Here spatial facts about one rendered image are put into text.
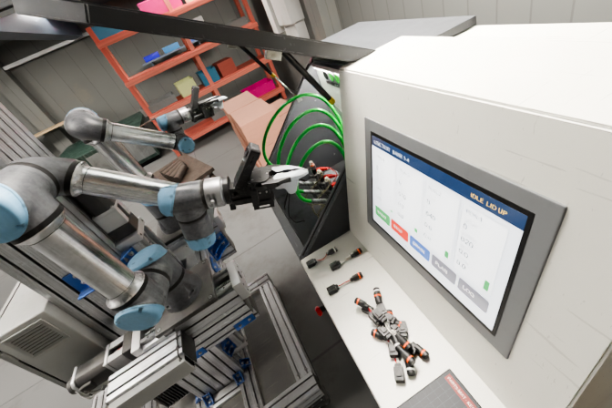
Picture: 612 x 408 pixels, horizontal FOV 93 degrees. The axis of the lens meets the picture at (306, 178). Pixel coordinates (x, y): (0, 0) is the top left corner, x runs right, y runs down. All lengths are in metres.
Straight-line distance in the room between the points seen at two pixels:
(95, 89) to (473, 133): 7.82
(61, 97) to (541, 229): 8.12
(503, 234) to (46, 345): 1.42
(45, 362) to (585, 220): 1.56
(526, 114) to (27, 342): 1.50
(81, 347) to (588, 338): 1.44
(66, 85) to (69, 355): 7.01
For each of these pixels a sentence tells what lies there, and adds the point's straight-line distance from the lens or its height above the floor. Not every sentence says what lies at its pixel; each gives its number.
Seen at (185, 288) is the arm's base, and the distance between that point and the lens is 1.15.
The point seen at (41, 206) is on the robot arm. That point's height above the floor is 1.59.
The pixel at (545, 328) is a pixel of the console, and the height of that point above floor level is 1.24.
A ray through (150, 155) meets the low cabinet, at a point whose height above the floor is 0.14.
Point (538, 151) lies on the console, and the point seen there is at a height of 1.50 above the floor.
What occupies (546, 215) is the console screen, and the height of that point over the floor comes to 1.42.
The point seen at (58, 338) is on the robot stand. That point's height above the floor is 1.10.
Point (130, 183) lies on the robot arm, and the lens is 0.91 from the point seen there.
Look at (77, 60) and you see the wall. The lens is 8.00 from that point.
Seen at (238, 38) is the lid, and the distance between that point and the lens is 0.76.
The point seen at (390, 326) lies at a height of 1.01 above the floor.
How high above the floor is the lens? 1.78
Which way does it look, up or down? 33 degrees down
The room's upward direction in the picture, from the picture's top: 24 degrees counter-clockwise
